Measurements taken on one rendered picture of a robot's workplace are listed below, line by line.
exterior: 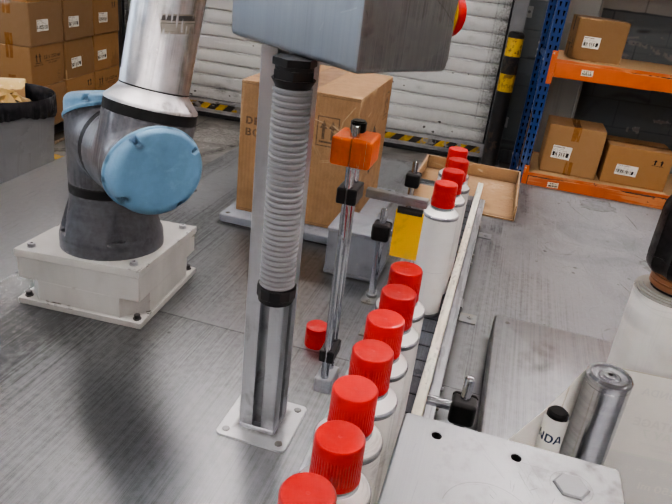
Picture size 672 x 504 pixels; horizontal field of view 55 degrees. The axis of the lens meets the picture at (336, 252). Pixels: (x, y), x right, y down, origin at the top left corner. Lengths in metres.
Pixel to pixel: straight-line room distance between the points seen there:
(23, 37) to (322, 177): 3.29
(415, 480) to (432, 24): 0.32
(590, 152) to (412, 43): 4.08
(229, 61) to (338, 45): 4.93
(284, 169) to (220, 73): 4.94
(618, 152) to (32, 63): 3.68
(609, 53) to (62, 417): 4.01
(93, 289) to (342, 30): 0.64
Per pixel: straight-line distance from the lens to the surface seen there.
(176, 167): 0.81
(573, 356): 0.98
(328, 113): 1.24
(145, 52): 0.81
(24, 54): 4.40
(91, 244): 0.97
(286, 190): 0.51
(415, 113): 5.11
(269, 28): 0.54
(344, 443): 0.42
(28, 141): 3.23
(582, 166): 4.56
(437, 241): 0.92
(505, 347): 0.95
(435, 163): 1.86
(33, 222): 1.36
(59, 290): 1.03
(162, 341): 0.96
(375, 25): 0.46
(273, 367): 0.74
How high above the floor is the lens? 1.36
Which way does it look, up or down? 25 degrees down
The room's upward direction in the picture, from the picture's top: 7 degrees clockwise
